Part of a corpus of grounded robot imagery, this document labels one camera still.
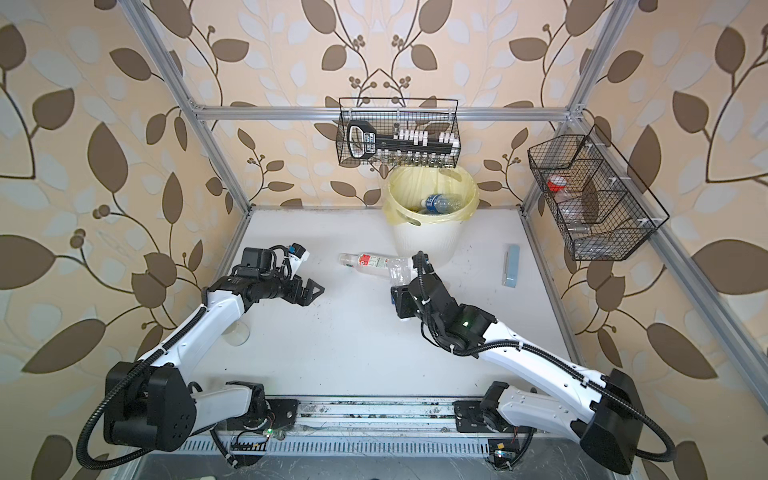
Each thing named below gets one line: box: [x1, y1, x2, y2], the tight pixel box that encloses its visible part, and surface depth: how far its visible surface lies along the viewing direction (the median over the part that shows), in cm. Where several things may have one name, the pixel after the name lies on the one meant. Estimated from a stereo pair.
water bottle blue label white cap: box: [420, 193, 464, 214], surface depth 101 cm
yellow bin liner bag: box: [382, 166, 480, 227], surface depth 96 cm
